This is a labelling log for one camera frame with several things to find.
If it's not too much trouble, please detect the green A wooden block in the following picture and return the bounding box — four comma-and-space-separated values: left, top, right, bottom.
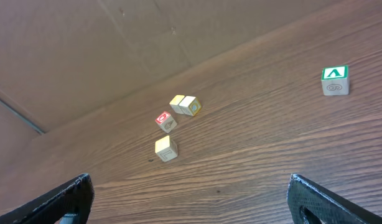
321, 65, 350, 96

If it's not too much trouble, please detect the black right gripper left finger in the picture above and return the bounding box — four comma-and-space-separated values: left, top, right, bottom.
0, 173, 94, 224

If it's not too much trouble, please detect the cardboard wall panel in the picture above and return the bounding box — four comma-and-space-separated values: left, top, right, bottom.
0, 1, 353, 162

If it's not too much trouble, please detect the plain wooden block yellow side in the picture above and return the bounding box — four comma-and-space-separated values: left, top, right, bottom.
179, 96, 202, 116

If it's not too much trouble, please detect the yellow L wooden block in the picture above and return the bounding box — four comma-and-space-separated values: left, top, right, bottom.
155, 135, 179, 162

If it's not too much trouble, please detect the red O wooden block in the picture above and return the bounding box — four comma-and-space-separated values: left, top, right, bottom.
155, 111, 177, 133

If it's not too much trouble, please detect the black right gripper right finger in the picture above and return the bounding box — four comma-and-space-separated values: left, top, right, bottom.
287, 174, 382, 224

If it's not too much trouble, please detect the yellow top wooden block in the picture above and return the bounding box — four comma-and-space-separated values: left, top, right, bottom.
169, 95, 185, 114

